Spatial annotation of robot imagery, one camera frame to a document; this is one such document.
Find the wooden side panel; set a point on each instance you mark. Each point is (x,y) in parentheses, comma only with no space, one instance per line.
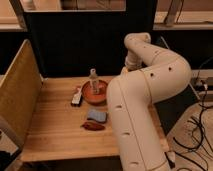
(19,89)

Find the blue sponge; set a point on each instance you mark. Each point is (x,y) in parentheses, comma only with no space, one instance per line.
(97,116)

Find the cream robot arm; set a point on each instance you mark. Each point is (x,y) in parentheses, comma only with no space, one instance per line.
(155,74)

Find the clear plastic bottle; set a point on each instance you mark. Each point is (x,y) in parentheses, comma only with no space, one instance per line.
(94,81)

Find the black power strip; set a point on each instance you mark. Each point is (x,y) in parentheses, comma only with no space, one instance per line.
(200,84)

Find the red ceramic bowl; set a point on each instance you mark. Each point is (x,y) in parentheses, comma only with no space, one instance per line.
(91,98)

